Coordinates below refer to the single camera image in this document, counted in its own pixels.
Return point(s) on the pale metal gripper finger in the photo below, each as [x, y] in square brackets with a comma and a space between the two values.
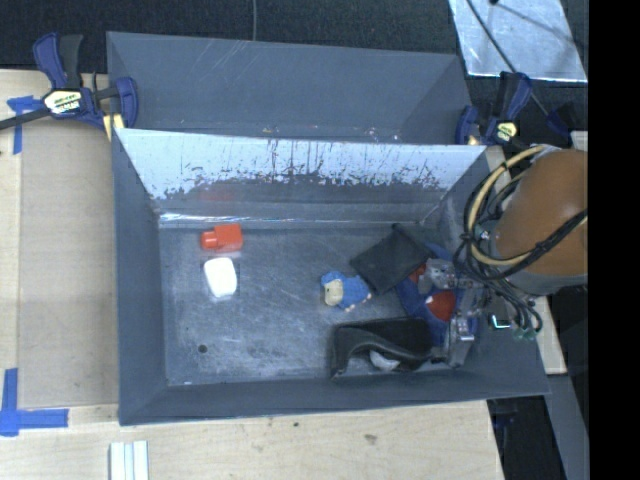
[461, 340]
[437, 277]

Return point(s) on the blue and red soft toy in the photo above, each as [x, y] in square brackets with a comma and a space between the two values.
[441, 305]

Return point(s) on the black flat square pad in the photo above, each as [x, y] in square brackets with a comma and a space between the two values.
[391, 262]

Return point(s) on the black curved shoe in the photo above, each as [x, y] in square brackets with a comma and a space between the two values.
[385, 335]

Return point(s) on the small white piece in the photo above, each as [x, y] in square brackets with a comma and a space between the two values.
[384, 361]

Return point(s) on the blue toy sheep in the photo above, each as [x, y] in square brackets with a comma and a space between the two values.
[346, 292]

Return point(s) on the grey metal bin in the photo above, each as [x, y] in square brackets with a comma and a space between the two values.
[280, 328]

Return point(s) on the white soap bar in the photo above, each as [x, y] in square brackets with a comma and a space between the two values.
[220, 277]

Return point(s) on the red toy block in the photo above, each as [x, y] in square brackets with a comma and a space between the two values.
[222, 237]

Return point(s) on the pale wood flat board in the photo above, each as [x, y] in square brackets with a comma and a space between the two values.
[65, 268]

